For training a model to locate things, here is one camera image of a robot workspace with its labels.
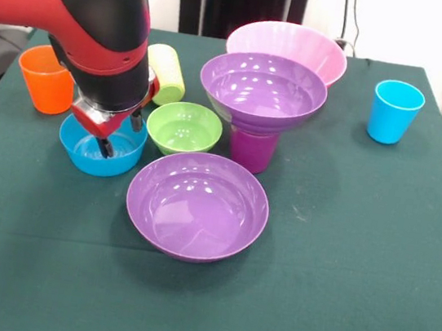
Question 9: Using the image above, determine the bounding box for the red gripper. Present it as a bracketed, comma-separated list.
[64, 56, 164, 166]

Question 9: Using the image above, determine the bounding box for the green ribbed bowl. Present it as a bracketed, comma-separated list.
[142, 96, 228, 164]

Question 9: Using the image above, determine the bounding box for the lime green cup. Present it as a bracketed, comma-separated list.
[139, 42, 192, 110]

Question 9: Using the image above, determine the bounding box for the purple bowl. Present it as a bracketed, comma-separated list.
[192, 45, 334, 145]
[118, 142, 277, 272]

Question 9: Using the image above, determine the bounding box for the purple cup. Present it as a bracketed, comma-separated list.
[224, 124, 281, 178]

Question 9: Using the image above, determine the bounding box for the blue bowl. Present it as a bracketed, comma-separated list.
[53, 106, 151, 183]

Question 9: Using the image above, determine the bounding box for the orange cup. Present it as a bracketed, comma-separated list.
[11, 40, 82, 118]

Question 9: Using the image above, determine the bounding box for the dark green tablecloth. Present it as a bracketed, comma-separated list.
[0, 5, 442, 331]

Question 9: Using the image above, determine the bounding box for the large pink bowl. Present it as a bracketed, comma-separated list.
[222, 14, 352, 91]

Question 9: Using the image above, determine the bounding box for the blue cup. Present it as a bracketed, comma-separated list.
[365, 77, 428, 150]

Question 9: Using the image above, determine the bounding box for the black wall cable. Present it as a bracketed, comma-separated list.
[333, 0, 366, 58]

